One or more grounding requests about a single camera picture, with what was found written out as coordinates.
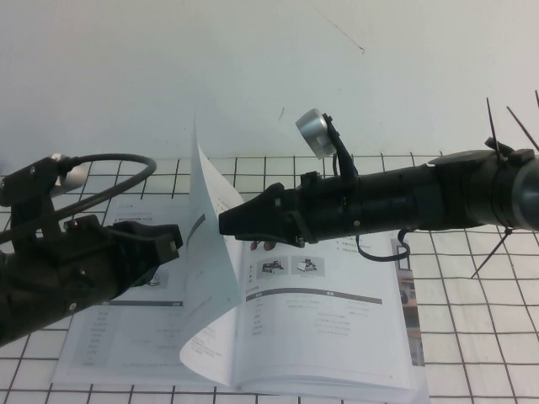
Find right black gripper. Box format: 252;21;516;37
218;170;362;245

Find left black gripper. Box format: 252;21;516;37
53;214;184;316

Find white product catalogue book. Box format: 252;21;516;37
50;109;431;400

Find black zip tie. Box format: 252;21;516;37
470;226;515;280
485;97;514;166
506;104;539;152

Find white black-grid tablecloth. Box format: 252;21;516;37
0;149;539;404

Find left black camera cable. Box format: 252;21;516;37
0;152;158;246

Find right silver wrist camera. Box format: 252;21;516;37
295;108;336;161

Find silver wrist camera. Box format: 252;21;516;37
49;152;91;197
295;108;336;161

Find right black camera bracket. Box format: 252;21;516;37
321;110;360;183

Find black camera bracket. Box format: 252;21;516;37
0;156;72;250
321;110;360;183

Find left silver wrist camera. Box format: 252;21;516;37
49;152;91;197

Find right thin black cable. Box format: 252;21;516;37
356;228;413;263

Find left black camera bracket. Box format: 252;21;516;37
0;156;72;250

